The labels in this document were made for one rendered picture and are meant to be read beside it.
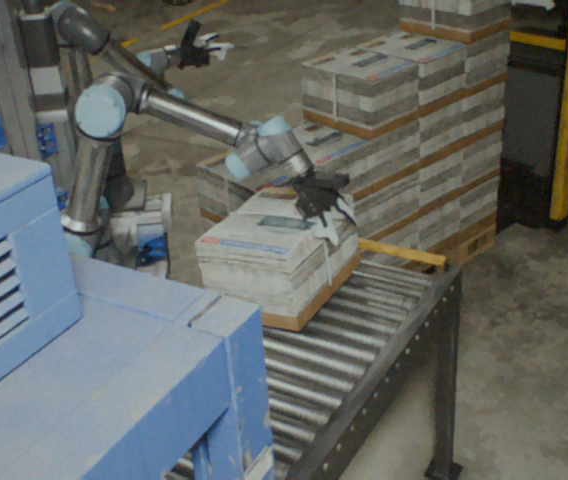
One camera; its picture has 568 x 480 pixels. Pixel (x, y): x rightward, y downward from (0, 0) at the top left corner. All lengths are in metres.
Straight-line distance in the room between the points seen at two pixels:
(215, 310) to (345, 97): 2.36
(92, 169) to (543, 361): 2.00
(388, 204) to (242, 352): 2.51
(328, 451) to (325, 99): 1.82
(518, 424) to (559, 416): 0.16
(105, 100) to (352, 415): 0.97
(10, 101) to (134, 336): 1.65
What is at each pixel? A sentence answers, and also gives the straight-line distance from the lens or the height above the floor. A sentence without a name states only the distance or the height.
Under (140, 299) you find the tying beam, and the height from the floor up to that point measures 1.55.
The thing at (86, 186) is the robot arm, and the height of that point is 1.17.
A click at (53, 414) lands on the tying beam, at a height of 1.54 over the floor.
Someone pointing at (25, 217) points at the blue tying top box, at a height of 1.71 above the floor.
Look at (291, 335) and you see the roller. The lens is 2.25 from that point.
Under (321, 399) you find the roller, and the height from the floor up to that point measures 0.79.
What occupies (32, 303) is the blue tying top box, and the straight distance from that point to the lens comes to 0.96.
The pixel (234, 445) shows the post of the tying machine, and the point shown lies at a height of 1.38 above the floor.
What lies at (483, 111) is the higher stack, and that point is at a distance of 3.84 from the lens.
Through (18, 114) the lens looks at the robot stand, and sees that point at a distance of 2.60.
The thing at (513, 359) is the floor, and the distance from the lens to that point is 3.50.
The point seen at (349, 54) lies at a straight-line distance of 3.52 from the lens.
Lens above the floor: 2.10
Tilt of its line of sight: 30 degrees down
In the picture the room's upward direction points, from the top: 4 degrees counter-clockwise
